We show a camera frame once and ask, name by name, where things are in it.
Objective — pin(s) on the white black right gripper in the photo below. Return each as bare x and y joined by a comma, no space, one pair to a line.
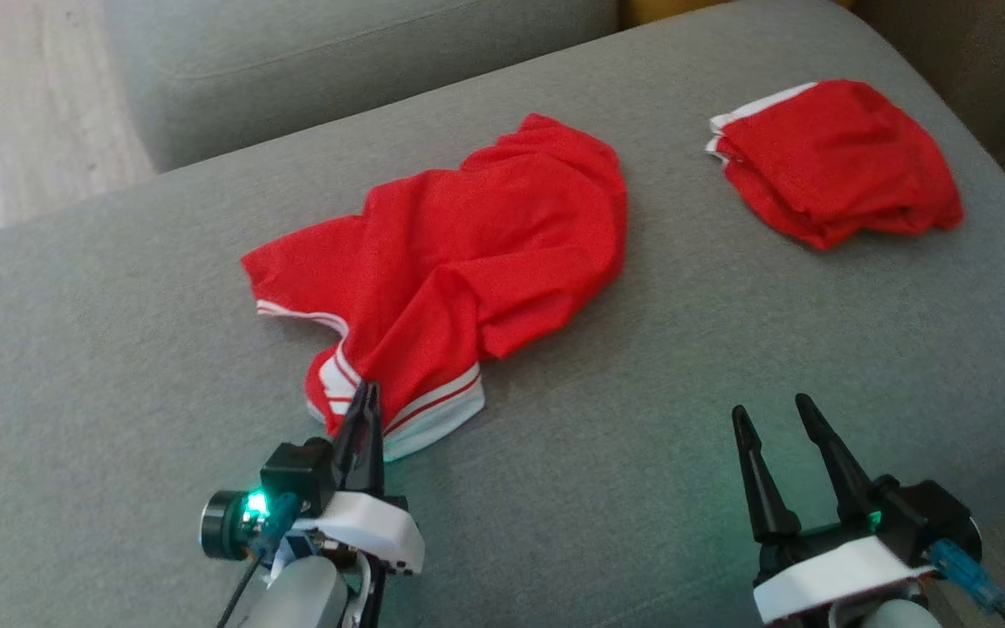
825,576

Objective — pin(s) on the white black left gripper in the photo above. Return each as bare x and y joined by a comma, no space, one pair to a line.
372,528

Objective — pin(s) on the red jersey with white trim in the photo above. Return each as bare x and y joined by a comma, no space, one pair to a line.
468,244

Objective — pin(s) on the red shorts with white stripe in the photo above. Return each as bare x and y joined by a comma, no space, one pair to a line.
834,157

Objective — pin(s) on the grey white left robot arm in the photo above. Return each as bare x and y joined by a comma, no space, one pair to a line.
306,597

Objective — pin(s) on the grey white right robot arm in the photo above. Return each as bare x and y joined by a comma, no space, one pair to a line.
886,615

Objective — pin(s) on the large grey sofa seat cushion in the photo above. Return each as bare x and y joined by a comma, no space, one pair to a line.
642,366

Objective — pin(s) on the yellow sofa backrest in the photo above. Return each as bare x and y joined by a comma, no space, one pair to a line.
668,9

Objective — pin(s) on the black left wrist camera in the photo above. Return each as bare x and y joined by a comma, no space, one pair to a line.
293,475

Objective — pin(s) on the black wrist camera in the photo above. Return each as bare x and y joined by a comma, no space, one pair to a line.
293,475
921,515

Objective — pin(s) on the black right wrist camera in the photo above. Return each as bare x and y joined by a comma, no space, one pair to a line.
921,515

